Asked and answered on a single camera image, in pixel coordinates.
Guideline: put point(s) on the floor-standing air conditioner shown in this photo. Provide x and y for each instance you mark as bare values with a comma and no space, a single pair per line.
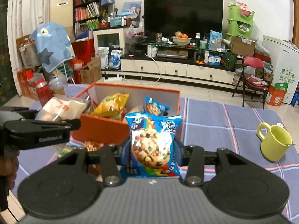
62,4

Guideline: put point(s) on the red storage box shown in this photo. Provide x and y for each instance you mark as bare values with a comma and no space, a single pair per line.
83,51

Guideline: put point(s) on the black television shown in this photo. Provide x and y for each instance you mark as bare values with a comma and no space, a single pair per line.
183,14

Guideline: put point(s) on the orange paper bag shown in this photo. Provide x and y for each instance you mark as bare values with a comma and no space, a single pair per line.
276,96

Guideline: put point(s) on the white blue bag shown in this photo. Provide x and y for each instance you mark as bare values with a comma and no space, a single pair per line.
115,60

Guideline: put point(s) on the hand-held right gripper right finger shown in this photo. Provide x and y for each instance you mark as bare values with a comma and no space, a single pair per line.
177,152

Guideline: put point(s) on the red folding chair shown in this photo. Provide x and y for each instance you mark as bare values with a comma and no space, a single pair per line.
253,79

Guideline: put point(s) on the red soda can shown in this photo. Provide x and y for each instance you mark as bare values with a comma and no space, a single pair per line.
44,95

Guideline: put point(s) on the fruit bowl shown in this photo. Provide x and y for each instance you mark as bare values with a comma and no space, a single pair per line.
181,41

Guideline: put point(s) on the yellow-green mug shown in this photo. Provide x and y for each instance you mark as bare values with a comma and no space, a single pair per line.
275,144

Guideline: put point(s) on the dark green bag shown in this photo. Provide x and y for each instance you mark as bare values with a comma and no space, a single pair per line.
229,61

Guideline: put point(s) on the white glass-door cabinet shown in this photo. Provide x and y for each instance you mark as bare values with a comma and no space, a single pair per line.
109,42

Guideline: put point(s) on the white plastic bag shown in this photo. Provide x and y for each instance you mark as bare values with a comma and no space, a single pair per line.
102,58

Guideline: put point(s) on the white curtain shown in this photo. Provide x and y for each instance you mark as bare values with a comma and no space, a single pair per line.
28,9

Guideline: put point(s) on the white black television stand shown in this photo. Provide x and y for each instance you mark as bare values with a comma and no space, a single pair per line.
175,67

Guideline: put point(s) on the red gift boxes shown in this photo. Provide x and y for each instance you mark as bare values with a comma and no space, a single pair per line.
26,84

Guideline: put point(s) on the white power strip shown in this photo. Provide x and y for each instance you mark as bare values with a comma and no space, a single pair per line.
113,78

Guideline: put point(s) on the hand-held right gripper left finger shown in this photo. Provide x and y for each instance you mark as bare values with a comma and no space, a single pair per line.
126,154

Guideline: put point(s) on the silver media player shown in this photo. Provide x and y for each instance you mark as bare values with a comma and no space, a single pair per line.
172,54

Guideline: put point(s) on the white refrigerator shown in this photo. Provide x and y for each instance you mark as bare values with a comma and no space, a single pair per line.
285,70

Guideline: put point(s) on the green stacking bins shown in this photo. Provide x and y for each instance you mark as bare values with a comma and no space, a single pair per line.
240,23

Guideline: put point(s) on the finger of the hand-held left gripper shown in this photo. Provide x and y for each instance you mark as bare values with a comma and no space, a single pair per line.
23,112
58,124

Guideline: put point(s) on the blue plaid tablecloth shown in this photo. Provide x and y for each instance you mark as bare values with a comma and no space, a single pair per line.
210,121

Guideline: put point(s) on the blue shark-shaped cloth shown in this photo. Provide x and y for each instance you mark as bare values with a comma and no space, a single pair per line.
53,46

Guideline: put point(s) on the white orange-print snack bag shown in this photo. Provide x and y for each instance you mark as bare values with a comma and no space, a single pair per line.
63,107

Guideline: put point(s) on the dark bookshelf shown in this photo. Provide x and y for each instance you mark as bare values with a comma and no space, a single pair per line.
86,7

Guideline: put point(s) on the orange snack packet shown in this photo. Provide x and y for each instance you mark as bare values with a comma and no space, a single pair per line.
93,145

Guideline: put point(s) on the pale green snack packet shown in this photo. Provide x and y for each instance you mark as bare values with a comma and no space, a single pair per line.
67,150

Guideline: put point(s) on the small cardboard box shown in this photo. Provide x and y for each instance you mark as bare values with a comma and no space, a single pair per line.
91,72

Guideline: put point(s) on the blue cookie packet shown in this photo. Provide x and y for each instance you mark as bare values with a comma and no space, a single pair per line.
154,106
151,144

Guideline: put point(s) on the orange cardboard box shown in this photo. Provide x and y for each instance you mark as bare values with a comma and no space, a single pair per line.
102,128

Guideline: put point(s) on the blue white carton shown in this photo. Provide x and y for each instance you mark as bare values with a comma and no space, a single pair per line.
215,39

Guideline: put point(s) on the person's left hand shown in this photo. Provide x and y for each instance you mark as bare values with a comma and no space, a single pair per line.
11,168

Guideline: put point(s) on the yellow snack packet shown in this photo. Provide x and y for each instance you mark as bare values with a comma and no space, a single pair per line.
109,106

